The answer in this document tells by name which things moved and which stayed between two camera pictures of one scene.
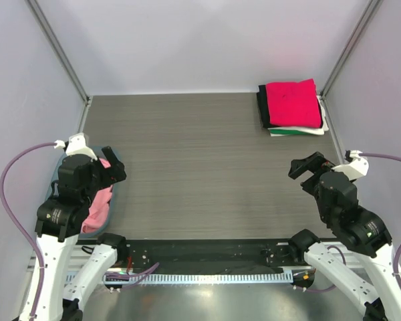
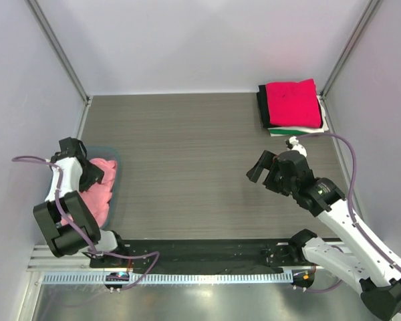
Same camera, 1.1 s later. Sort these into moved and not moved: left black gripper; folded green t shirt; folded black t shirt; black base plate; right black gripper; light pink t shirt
Moved: right black gripper; left black gripper
Not moved: folded green t shirt; light pink t shirt; black base plate; folded black t shirt
